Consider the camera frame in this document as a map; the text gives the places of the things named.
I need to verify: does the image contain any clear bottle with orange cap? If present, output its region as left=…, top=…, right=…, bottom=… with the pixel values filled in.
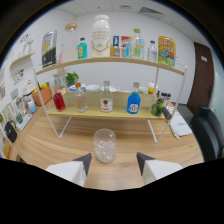
left=74, top=82, right=89, bottom=113

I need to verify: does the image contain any small red liquid bottle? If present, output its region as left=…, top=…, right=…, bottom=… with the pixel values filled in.
left=52, top=89, right=67, bottom=113

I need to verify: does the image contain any clear bottle with green cap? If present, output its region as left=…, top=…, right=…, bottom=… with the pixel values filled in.
left=130, top=28, right=145, bottom=61

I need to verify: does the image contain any clear glass cup with ice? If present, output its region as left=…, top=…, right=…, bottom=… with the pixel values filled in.
left=93, top=128, right=117, bottom=164

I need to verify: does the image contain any teal cup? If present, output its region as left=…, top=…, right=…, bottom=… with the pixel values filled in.
left=14, top=111, right=24, bottom=125

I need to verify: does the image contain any light blue cup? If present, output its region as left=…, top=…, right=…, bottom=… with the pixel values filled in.
left=27, top=98, right=38, bottom=115

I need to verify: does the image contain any white yellow cup red lid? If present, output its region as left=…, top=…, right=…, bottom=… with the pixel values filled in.
left=147, top=80, right=159, bottom=95

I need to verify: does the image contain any dark wooden muddler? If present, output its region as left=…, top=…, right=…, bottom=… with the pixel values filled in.
left=161, top=106, right=174, bottom=121

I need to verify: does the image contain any glass jar with limes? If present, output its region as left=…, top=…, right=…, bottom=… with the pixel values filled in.
left=150, top=96, right=167, bottom=118

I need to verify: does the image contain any black sofa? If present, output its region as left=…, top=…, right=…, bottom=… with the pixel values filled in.
left=189, top=105, right=224, bottom=163

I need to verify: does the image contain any orange printed menu sheet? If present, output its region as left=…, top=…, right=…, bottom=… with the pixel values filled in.
left=164, top=99, right=177, bottom=116

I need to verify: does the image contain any white tray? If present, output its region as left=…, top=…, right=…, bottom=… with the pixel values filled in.
left=15, top=113, right=33, bottom=132

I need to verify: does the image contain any blue liquid bottle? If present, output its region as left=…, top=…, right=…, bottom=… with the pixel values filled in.
left=126, top=81, right=142, bottom=115

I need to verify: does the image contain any black kettle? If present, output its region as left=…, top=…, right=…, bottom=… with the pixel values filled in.
left=3, top=120, right=18, bottom=144

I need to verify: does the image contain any clear bottle with red label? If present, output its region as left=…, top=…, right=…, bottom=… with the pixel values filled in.
left=100, top=80, right=114, bottom=114

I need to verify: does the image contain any orange storage basket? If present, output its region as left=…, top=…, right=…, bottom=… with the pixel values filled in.
left=31, top=85, right=53, bottom=107

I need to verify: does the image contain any white bowl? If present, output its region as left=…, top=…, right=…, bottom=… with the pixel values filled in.
left=85, top=84, right=102, bottom=93

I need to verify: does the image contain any white plate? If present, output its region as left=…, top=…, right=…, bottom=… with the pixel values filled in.
left=99, top=84, right=121, bottom=94

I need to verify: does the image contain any green potted plant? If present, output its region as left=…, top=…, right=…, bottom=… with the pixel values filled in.
left=65, top=71, right=80, bottom=88

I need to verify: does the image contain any brown door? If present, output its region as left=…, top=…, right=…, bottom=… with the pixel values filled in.
left=185, top=42, right=215, bottom=115

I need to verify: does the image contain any clear bottle with blue cap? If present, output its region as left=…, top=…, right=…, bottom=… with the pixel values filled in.
left=147, top=40, right=158, bottom=63

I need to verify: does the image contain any black and white can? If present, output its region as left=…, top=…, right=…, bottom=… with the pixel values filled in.
left=41, top=30, right=58, bottom=69

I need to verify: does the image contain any glass jar with wooden lid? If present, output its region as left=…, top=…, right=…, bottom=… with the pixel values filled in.
left=61, top=22, right=79, bottom=63

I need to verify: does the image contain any large white bottle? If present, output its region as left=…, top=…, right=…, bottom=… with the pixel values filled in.
left=90, top=14, right=112, bottom=58

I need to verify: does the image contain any ceiling air vent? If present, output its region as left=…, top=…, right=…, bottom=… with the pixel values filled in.
left=139, top=6, right=164, bottom=16

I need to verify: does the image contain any white frame wooden two-tier shelf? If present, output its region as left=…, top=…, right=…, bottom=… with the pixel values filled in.
left=33, top=56, right=188, bottom=145

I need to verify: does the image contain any white picture frame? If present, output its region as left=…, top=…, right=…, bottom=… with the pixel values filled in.
left=13, top=96, right=28, bottom=116

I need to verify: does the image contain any wooden wall shelf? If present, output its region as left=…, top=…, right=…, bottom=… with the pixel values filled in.
left=9, top=51, right=36, bottom=69

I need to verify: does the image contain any blue wall poster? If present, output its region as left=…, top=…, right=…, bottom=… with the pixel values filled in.
left=111, top=35, right=120, bottom=58

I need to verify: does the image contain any white figure on wall shelf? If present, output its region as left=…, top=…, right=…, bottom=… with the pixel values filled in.
left=21, top=34, right=35, bottom=56

